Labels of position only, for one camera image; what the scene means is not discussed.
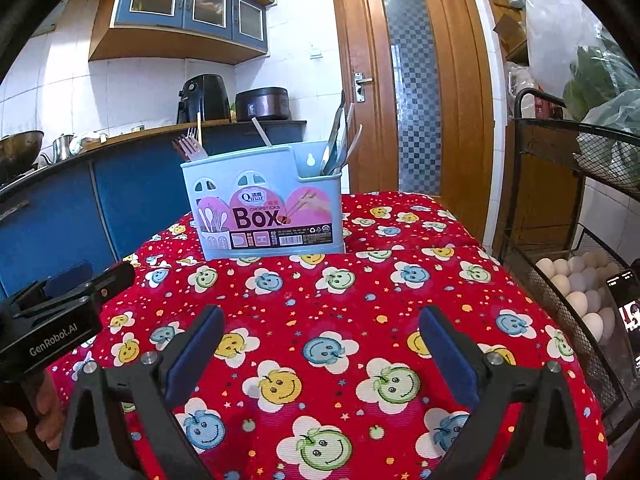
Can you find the black smartphone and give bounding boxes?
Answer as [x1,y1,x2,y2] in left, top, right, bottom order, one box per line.
[605,270,640,376]

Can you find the cardboard box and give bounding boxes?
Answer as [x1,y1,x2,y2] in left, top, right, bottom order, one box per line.
[492,12,528,58]

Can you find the wooden door with glass panel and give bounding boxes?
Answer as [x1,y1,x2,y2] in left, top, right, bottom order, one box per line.
[329,0,496,241]

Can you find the red packets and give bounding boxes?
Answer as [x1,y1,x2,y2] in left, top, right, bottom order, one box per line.
[532,97,566,121]

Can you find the silver door handle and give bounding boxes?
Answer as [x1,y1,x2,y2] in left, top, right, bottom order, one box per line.
[352,72,375,103]

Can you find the blue kitchen base cabinet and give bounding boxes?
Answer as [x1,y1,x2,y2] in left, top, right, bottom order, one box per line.
[0,120,307,301]

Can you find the white chopstick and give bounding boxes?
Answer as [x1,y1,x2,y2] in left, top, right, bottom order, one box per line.
[251,117,274,149]

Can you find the pile of eggs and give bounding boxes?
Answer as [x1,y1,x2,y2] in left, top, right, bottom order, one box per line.
[535,250,623,343]

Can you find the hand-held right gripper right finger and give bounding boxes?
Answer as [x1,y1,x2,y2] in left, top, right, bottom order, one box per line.
[418,305,586,480]

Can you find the blue wooden wall cabinet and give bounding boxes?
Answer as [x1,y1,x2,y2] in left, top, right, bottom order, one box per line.
[89,0,277,66]

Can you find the steel wok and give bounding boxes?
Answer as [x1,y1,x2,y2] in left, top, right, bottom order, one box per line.
[0,130,45,181]

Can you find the beige plastic fork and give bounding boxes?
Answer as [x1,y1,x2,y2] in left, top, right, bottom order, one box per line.
[172,136,208,162]

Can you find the steel kettle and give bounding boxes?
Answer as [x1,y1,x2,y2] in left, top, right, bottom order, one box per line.
[50,134,76,162]

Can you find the black metal rack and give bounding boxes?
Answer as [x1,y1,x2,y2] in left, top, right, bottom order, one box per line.
[500,87,640,441]

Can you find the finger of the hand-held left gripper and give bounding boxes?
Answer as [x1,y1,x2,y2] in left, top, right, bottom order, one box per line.
[10,262,136,319]
[10,261,94,307]

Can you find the white plastic bag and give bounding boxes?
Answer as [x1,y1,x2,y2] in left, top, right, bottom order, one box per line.
[525,0,616,96]

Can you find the red smiley flower tablecloth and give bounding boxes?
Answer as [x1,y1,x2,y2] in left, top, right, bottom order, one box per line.
[47,192,608,480]

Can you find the bag of green vegetables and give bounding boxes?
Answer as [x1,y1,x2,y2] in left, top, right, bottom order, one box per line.
[562,45,640,186]

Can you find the light blue utensil box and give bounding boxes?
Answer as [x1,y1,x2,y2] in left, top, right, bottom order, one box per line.
[181,144,347,261]

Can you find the dark rice cooker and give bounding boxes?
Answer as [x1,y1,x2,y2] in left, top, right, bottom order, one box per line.
[235,87,291,122]

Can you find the person's left hand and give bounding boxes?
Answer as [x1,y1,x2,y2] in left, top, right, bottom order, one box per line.
[0,367,63,461]

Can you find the black air fryer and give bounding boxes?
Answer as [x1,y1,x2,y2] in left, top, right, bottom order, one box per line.
[176,74,232,125]

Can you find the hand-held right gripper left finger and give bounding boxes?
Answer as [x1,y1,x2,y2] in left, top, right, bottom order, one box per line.
[57,304,226,480]

